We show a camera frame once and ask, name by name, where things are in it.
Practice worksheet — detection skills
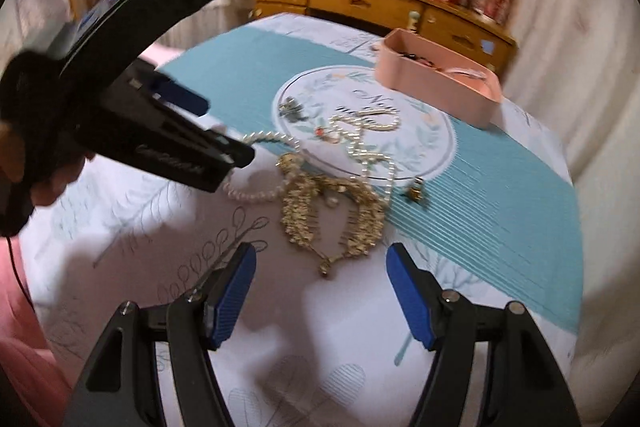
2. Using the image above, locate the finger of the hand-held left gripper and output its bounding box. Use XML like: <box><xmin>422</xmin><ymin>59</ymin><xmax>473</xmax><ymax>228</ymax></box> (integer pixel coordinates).
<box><xmin>89</xmin><ymin>86</ymin><xmax>257</xmax><ymax>194</ymax></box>
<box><xmin>127</xmin><ymin>61</ymin><xmax>209</xmax><ymax>118</ymax></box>

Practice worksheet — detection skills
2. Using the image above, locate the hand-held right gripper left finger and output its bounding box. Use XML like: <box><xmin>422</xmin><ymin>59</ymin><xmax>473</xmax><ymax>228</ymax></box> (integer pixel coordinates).
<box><xmin>62</xmin><ymin>242</ymin><xmax>258</xmax><ymax>427</ymax></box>

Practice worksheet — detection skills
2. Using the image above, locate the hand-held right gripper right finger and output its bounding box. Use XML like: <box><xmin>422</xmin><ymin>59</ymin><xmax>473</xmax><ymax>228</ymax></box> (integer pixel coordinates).
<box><xmin>386</xmin><ymin>242</ymin><xmax>583</xmax><ymax>427</ymax></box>

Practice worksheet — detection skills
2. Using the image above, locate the white pearl bracelet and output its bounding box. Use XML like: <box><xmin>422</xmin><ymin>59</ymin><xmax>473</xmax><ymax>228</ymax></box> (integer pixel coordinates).
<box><xmin>222</xmin><ymin>131</ymin><xmax>303</xmax><ymax>204</ymax></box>

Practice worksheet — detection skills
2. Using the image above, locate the dark jewelry piece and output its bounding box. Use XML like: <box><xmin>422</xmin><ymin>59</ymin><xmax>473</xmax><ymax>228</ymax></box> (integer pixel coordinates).
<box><xmin>399</xmin><ymin>48</ymin><xmax>437</xmax><ymax>66</ymax></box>

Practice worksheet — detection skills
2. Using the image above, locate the person's left hand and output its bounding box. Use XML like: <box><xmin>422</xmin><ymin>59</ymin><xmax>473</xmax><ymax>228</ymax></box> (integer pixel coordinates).
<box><xmin>0</xmin><ymin>119</ymin><xmax>97</xmax><ymax>208</ymax></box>

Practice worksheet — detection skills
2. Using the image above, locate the small gold earring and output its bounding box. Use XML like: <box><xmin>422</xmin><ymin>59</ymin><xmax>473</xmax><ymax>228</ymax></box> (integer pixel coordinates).
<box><xmin>407</xmin><ymin>177</ymin><xmax>431</xmax><ymax>208</ymax></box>

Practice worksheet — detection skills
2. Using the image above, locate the silver brooch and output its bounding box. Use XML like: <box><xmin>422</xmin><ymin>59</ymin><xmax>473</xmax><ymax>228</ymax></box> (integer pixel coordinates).
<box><xmin>278</xmin><ymin>99</ymin><xmax>308</xmax><ymax>122</ymax></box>

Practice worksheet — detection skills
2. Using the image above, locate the teal and white printed cloth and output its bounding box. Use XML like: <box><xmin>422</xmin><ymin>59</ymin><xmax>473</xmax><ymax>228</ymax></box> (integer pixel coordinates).
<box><xmin>20</xmin><ymin>12</ymin><xmax>583</xmax><ymax>427</ymax></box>

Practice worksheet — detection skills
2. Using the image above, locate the wooden dresser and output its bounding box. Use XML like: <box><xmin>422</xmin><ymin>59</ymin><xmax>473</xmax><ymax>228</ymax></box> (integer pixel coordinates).
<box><xmin>247</xmin><ymin>0</ymin><xmax>518</xmax><ymax>75</ymax></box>

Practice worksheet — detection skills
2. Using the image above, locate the pink plastic box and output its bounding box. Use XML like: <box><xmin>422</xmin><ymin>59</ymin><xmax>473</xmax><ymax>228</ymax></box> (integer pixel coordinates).
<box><xmin>374</xmin><ymin>28</ymin><xmax>503</xmax><ymax>129</ymax></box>

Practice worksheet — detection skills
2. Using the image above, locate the pink cloth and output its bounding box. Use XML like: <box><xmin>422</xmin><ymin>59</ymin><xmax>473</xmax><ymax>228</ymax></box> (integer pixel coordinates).
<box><xmin>0</xmin><ymin>237</ymin><xmax>71</xmax><ymax>427</ymax></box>

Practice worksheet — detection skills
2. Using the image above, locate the white curtain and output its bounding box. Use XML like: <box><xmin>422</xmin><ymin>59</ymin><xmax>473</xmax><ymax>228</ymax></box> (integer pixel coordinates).
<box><xmin>500</xmin><ymin>0</ymin><xmax>640</xmax><ymax>378</ymax></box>

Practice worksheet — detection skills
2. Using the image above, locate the printed canister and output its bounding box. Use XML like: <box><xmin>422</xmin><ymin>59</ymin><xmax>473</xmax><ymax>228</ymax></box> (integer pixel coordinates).
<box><xmin>475</xmin><ymin>0</ymin><xmax>513</xmax><ymax>25</ymax></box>

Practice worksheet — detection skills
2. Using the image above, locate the gold leaf bib necklace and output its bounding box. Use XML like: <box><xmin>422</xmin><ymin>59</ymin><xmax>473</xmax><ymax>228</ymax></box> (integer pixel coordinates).
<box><xmin>275</xmin><ymin>153</ymin><xmax>388</xmax><ymax>279</ymax></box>

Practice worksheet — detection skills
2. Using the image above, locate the long white pearl necklace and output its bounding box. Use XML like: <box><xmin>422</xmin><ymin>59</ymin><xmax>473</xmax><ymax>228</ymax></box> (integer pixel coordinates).
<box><xmin>327</xmin><ymin>109</ymin><xmax>403</xmax><ymax>204</ymax></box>

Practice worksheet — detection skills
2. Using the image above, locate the black cable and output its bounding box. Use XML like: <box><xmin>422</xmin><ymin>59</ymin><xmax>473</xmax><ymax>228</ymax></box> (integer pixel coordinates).
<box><xmin>5</xmin><ymin>234</ymin><xmax>36</xmax><ymax>308</ymax></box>

